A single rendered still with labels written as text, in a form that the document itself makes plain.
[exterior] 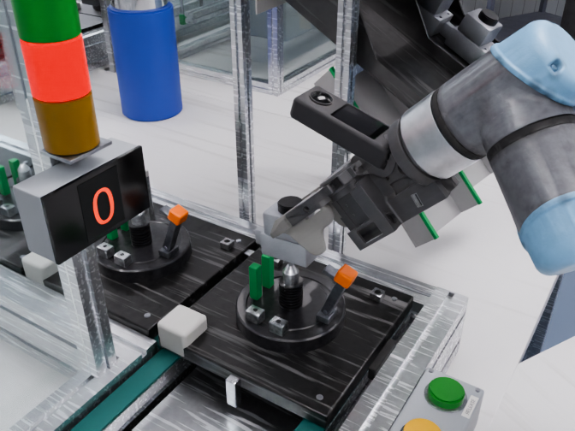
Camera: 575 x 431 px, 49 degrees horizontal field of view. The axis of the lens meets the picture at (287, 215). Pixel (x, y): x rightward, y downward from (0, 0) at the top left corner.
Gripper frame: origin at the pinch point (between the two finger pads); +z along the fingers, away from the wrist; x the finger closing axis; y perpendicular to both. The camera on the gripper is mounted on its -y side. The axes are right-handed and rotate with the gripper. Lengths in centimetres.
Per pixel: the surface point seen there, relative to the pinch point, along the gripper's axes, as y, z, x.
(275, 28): -36, 45, 85
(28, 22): -25.5, -11.3, -21.4
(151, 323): 0.6, 20.1, -11.0
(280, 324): 9.7, 6.4, -5.6
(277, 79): -26, 55, 85
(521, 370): 37.7, -0.2, 17.9
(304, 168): -3, 39, 53
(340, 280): 9.5, -1.5, -1.1
